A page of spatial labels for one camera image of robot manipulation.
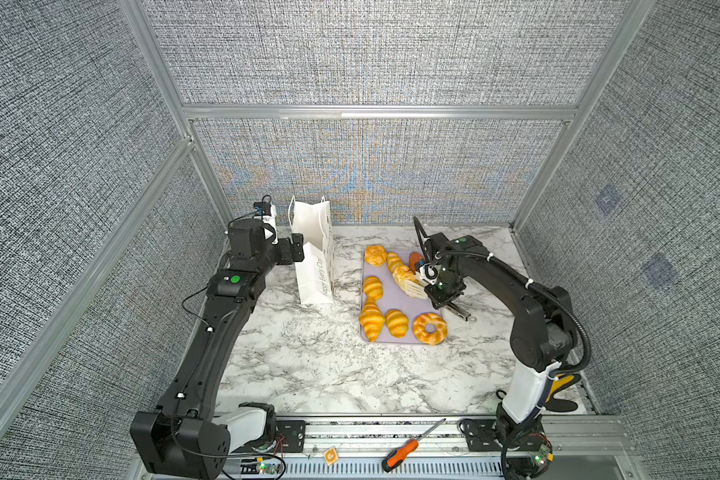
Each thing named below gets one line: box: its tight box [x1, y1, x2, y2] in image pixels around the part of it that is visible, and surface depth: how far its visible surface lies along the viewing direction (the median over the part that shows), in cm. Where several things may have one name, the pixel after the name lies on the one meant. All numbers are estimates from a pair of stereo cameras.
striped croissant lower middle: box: [385, 308, 409, 339], surface depth 92 cm
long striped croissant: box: [359, 298, 385, 342], surface depth 91 cm
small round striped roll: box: [363, 276, 383, 301], surface depth 100 cm
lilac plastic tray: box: [360, 253, 447, 344], surface depth 94 cm
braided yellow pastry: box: [387, 256, 421, 292], surface depth 97 cm
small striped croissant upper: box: [387, 252, 404, 274], surface depth 108 cm
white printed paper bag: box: [289, 195, 334, 304], surface depth 90 cm
